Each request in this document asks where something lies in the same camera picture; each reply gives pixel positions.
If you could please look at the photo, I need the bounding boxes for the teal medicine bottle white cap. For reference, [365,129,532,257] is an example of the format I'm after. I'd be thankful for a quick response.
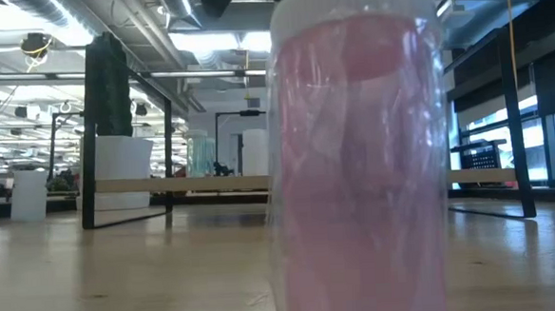
[183,127,212,179]
[204,137,218,177]

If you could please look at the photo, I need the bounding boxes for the pink medicine bottle white cap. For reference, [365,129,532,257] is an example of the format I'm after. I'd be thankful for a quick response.
[255,0,461,311]

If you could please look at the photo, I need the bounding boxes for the long linear ceiling lamp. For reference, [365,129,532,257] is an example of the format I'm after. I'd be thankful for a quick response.
[148,64,268,83]

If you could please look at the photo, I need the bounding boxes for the green cactus plant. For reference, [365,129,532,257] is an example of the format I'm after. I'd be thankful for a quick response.
[88,30,136,140]

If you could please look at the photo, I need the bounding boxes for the green background plant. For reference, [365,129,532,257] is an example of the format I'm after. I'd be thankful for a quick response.
[44,168,80,193]

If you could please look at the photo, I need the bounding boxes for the black perforated cart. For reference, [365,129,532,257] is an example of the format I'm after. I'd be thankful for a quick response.
[449,138,510,172]

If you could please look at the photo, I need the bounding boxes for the silver ceiling duct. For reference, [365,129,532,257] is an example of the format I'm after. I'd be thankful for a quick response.
[157,0,204,32]

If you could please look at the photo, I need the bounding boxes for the black frame wooden shelf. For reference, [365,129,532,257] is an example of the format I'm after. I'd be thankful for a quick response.
[71,18,539,243]

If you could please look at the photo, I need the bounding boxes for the black ceiling device yellow cable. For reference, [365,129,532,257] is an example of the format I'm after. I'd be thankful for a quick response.
[18,30,55,62]

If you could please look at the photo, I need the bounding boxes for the black background gantry frame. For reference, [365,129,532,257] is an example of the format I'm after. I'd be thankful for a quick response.
[45,109,89,181]

